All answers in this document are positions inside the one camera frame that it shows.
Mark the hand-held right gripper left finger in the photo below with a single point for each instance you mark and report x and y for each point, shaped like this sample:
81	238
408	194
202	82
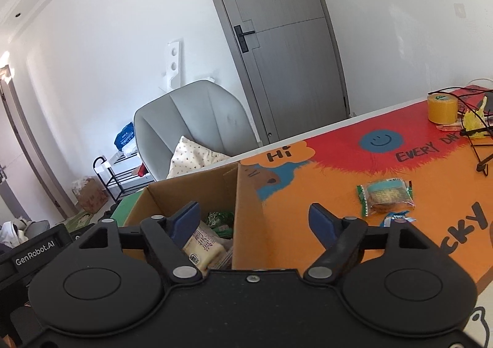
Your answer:
187	219

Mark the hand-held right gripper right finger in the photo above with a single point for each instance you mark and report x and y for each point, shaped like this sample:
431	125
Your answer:
323	222

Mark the pale snack packet maroon print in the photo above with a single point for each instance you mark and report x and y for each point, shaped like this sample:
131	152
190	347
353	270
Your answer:
204	246

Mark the dark green snack packet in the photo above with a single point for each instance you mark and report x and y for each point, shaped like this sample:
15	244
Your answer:
219	222

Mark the brown cardboard box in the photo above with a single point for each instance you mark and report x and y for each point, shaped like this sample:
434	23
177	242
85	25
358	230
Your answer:
248	217

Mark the white cloth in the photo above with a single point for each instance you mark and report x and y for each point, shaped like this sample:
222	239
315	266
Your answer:
9	232

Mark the colourful printed table mat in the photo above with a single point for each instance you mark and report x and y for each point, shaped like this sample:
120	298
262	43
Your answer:
327	186

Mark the green flat box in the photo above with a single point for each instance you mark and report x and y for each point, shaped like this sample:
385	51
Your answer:
81	220

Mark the dotted cream cushion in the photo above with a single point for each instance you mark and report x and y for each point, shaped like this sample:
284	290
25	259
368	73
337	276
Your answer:
188	159

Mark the green board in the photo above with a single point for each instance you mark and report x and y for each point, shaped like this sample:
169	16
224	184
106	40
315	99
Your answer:
125	211

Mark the teal green snack packet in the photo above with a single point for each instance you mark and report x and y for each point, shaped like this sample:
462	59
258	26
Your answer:
385	196

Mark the black metal rack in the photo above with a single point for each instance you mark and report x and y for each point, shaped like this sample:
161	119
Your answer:
127	181

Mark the blue snack packet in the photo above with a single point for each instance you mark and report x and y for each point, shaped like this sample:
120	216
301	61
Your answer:
394	216

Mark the printed cardboard box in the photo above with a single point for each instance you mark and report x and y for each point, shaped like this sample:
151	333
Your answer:
92	199

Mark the blue plastic bag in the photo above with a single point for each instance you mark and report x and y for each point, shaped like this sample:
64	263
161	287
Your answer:
124	138

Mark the grey chair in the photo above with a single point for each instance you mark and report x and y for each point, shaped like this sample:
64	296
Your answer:
200	117

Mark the grey door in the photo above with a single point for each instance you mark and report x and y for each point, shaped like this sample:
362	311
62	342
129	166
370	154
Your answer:
285	63

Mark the yellow tape roll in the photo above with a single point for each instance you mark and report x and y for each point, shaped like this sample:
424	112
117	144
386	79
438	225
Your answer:
443	109

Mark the black folding stand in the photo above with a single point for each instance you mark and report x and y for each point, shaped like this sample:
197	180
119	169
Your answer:
483	167

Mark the yellow plastic bag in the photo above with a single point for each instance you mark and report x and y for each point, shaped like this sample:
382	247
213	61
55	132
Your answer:
472	122

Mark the pale yellow plastic piece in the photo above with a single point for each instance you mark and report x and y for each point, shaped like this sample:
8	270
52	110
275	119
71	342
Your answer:
481	105

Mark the brown door frame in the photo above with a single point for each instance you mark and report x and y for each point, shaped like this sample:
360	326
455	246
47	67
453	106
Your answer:
36	140

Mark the white two-hole wall plate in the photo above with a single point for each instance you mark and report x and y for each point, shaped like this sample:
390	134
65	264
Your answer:
174	59

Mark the white wall switch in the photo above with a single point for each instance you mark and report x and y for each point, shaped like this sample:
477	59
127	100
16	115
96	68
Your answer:
460	11

